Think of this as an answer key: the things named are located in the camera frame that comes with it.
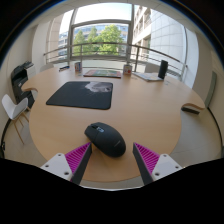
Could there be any white illustrated booklet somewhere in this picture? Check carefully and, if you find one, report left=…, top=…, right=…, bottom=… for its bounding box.
left=132, top=71, right=164, bottom=83

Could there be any white chair with wooden legs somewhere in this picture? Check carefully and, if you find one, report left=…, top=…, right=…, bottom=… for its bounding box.
left=1, top=93, right=32, bottom=145

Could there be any black upright speaker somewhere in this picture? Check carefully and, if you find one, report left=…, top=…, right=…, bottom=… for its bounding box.
left=157, top=59, right=169, bottom=80

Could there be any black mouse pad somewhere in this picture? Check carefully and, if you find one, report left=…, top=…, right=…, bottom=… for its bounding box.
left=45, top=80, right=114, bottom=111

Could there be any black computer mouse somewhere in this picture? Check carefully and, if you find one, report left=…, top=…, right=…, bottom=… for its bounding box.
left=83, top=121, right=127, bottom=158

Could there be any red printed magazine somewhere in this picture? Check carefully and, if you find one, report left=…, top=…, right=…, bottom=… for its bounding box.
left=82, top=68, right=123, bottom=80

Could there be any printed cup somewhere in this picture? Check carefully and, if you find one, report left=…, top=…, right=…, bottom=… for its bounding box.
left=73, top=61, right=83, bottom=73
left=122, top=63, right=133, bottom=76

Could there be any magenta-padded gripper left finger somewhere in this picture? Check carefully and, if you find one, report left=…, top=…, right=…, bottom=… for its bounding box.
left=40, top=142, right=93, bottom=186

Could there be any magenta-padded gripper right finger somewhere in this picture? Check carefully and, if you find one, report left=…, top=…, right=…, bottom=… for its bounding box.
left=132, top=142, right=184, bottom=186

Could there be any black office printer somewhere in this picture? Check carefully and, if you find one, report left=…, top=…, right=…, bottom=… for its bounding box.
left=10, top=60, right=37, bottom=108

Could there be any metal balcony railing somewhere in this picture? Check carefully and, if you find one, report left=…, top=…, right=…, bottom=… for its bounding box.
left=42, top=41, right=187, bottom=80

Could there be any green tree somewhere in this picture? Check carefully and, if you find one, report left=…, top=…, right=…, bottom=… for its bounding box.
left=72, top=24, right=125, bottom=56

